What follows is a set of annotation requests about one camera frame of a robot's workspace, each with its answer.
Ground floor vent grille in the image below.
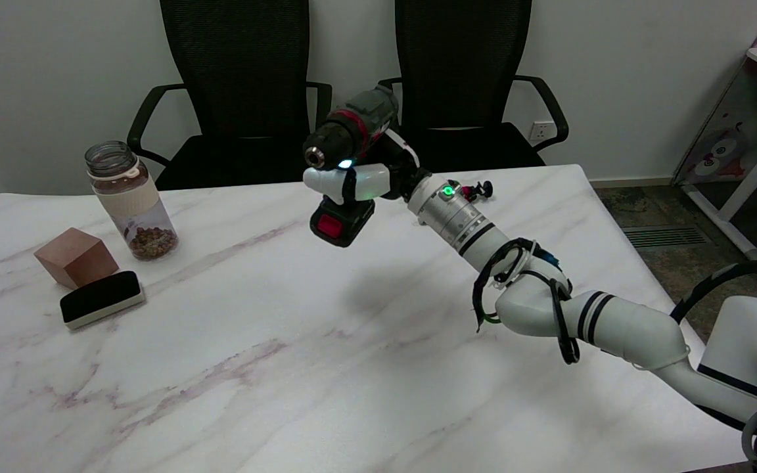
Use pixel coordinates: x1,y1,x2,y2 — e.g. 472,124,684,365
622,226,711,249

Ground brown wooden cube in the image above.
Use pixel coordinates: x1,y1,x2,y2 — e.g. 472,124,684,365
34,227,120,290

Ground glass jar with beans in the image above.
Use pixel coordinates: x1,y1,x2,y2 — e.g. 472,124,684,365
85,141,180,261

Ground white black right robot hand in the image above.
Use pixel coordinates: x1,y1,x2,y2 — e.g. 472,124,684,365
303,128,432,206

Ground black white board eraser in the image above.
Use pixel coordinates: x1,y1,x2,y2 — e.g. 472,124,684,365
60,270,147,330

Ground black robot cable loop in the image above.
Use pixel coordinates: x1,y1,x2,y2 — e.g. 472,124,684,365
472,238,573,332
546,276,582,365

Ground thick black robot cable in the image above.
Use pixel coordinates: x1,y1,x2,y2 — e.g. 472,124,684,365
670,261,757,326

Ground grey red power screwdriver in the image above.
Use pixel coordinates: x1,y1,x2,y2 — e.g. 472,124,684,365
303,84,400,248

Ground black mesh office chair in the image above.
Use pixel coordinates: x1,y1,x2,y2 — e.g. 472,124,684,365
127,0,337,191
377,0,570,177

